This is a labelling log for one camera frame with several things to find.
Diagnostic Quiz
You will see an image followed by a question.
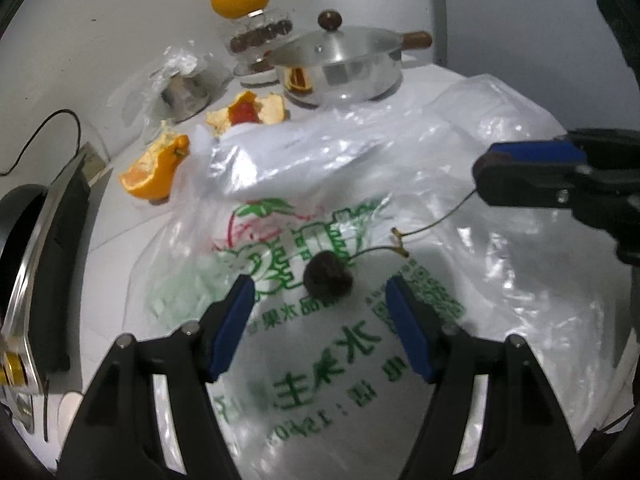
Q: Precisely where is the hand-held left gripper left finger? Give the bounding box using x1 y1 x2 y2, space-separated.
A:
57 275 256 480

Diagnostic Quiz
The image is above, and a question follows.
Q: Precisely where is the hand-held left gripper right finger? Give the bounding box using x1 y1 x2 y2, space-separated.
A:
385 276 583 480

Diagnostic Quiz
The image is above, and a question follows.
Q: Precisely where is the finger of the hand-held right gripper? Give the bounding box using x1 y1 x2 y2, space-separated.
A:
472 159 591 208
487 130 640 165

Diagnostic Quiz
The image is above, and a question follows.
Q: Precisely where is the clear printed plastic bag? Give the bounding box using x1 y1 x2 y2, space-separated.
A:
125 74 640 480

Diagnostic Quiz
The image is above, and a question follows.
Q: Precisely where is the half orange peel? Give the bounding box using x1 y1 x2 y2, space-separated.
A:
119 132 191 204

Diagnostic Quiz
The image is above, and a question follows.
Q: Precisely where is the steel induction cooker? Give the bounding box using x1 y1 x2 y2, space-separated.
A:
0 142 113 436

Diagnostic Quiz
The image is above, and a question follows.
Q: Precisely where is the steel pot with lid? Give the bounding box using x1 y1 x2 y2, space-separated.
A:
267 9 433 107

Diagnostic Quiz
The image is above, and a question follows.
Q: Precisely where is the orange peel with red scrap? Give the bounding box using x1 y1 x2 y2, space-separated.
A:
206 91 290 136

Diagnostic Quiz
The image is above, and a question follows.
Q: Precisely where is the steel cup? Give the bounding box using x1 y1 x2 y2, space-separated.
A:
159 67 211 122

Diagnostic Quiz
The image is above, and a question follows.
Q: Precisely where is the white bowl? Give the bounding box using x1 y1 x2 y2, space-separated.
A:
239 50 281 87

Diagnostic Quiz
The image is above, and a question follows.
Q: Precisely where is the small clear plastic bag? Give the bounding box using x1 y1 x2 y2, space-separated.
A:
107 42 236 143

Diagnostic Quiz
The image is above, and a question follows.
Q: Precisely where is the glass jar of dates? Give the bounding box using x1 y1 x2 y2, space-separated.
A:
222 10 296 56

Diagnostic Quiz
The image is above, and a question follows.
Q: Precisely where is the dark wok wooden handle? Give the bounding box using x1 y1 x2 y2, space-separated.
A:
0 184 50 281

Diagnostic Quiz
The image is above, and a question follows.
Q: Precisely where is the black cooker cable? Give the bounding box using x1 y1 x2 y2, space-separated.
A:
0 109 83 177

